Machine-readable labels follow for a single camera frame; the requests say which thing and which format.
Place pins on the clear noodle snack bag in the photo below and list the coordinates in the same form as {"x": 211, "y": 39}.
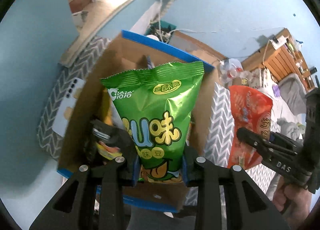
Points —
{"x": 107, "y": 152}

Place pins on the teal crate with power strip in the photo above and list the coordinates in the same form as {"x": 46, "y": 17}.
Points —
{"x": 161, "y": 30}

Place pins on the person's right hand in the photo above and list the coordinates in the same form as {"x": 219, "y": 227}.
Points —
{"x": 300, "y": 199}

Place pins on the wooden headboard shelf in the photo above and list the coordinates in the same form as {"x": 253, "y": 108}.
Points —
{"x": 281, "y": 61}

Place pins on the clear water bottle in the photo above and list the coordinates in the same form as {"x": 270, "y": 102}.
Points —
{"x": 229, "y": 69}

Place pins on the grey pillow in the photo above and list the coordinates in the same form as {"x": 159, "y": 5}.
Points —
{"x": 292, "y": 91}

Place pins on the blue cardboard box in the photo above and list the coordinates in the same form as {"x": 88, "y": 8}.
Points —
{"x": 128, "y": 51}

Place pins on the red-orange snack bag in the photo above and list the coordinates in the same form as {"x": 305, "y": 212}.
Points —
{"x": 250, "y": 109}

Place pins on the gold foil snack bag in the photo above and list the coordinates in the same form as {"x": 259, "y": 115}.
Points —
{"x": 105, "y": 110}

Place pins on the light blue smartphone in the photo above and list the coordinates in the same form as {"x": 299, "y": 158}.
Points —
{"x": 67, "y": 106}

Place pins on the grey chevron table mat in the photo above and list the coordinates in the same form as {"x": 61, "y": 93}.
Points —
{"x": 217, "y": 147}

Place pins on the green pea snack bag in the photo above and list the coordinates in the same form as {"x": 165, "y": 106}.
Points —
{"x": 155, "y": 107}

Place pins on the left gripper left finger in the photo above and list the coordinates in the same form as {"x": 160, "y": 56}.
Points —
{"x": 120, "y": 172}

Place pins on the black snack packet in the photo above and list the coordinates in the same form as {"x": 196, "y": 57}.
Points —
{"x": 103, "y": 132}

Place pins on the white power strip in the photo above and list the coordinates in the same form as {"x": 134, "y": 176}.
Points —
{"x": 278, "y": 42}

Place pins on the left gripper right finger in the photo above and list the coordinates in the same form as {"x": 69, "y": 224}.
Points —
{"x": 199, "y": 172}

